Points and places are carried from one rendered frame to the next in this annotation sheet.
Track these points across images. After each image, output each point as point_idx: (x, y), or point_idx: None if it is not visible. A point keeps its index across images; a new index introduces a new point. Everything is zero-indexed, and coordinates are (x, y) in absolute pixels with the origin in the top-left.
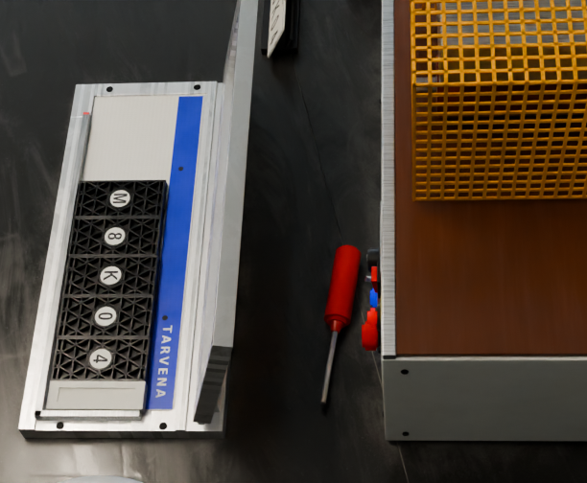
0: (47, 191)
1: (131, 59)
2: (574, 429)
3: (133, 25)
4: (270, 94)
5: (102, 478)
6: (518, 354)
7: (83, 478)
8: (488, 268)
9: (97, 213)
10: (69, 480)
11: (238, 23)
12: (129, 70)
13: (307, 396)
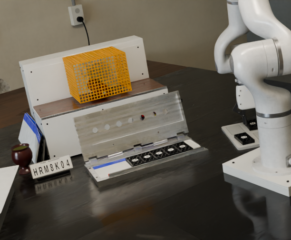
0: (136, 178)
1: (80, 186)
2: None
3: (65, 191)
4: (84, 167)
5: (217, 43)
6: (157, 82)
7: (218, 42)
8: (141, 87)
9: (141, 160)
10: (220, 42)
11: (92, 114)
12: (84, 185)
13: (169, 137)
